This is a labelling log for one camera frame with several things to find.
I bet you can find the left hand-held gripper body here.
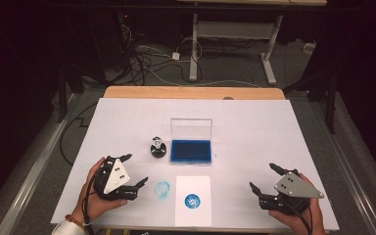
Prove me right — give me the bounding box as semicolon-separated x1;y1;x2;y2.
93;155;140;202

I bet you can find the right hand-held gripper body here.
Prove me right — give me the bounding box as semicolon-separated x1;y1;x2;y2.
258;168;325;217

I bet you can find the black round stamp clear knob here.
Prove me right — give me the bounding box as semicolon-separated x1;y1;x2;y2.
150;136;167;160

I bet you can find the small white paper sheet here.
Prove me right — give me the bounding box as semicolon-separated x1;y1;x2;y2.
174;175;212;227

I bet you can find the blue ink pad clear lid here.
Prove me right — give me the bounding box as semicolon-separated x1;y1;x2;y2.
169;117;213;165

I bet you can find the person's left hand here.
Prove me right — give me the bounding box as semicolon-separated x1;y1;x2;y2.
70;157;129;224

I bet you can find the person's right hand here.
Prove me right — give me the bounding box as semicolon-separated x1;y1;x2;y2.
267;172;327;235

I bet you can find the black stand leg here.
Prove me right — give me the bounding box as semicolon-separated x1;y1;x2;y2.
324;70;339;135
56;62;70;124

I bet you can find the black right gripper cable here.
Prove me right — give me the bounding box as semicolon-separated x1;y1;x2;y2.
285;199;314;235

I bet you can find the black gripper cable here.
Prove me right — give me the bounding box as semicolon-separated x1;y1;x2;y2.
285;199;314;235
81;169;103;235

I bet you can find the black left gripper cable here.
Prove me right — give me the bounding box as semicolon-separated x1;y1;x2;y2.
81;169;103;235

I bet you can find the grey metal floor rail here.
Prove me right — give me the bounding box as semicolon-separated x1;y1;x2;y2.
0;92;82;235
307;101;376;235

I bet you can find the orange bead bracelet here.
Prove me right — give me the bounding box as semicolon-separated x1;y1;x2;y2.
64;213;86;229

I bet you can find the black floor cable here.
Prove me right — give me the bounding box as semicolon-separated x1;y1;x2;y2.
59;102;98;166

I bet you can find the tangle of black cables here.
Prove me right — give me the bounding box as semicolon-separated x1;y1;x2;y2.
116;13;207;86

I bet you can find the white desk frame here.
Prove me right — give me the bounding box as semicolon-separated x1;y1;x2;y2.
177;0;328;86

